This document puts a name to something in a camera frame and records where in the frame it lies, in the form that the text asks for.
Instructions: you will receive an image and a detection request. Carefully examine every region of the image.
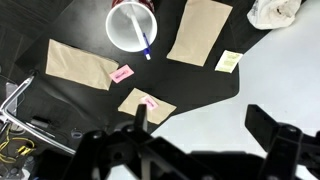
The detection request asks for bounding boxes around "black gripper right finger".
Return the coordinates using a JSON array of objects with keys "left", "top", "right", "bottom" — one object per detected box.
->
[{"left": 244, "top": 104, "right": 320, "bottom": 180}]

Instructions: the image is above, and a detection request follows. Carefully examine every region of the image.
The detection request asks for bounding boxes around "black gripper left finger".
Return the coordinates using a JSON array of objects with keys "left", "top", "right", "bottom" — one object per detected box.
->
[{"left": 63, "top": 103, "right": 218, "bottom": 180}]

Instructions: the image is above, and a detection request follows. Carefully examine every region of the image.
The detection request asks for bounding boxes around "white pen blue cap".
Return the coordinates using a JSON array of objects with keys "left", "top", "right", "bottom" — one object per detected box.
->
[{"left": 128, "top": 13, "right": 152, "bottom": 61}]

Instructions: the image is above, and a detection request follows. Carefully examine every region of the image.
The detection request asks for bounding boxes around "small brown paper napkin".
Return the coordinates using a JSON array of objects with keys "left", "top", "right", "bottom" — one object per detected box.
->
[{"left": 117, "top": 87, "right": 178, "bottom": 126}]

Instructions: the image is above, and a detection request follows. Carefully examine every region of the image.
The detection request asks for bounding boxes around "pink sugar packet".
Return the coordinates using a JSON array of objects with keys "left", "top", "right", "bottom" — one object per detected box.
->
[
  {"left": 139, "top": 94, "right": 160, "bottom": 111},
  {"left": 109, "top": 64, "right": 135, "bottom": 84}
]

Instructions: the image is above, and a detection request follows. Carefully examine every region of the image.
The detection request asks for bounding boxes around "red mug white inside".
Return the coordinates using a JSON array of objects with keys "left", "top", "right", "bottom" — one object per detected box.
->
[{"left": 105, "top": 0, "right": 158, "bottom": 53}]

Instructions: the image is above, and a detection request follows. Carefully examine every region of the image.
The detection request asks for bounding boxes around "crumpled white cloth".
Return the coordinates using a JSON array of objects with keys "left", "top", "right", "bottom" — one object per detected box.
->
[{"left": 246, "top": 0, "right": 303, "bottom": 31}]

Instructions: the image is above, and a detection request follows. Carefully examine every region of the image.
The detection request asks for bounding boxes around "large brown paper napkin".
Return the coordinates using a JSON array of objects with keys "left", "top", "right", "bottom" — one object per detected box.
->
[{"left": 166, "top": 0, "right": 234, "bottom": 67}]

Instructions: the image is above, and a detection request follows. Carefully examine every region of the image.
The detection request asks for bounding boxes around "small grey ring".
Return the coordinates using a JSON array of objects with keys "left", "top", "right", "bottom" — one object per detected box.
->
[{"left": 70, "top": 129, "right": 84, "bottom": 141}]

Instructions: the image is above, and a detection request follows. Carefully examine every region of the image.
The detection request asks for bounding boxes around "yellow cable with plug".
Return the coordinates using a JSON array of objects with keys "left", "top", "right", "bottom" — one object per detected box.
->
[{"left": 0, "top": 128, "right": 36, "bottom": 164}]

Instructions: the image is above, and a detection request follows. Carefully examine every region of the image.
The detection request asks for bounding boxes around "chrome tube frame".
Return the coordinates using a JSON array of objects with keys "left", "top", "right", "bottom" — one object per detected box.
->
[{"left": 0, "top": 74, "right": 76, "bottom": 156}]

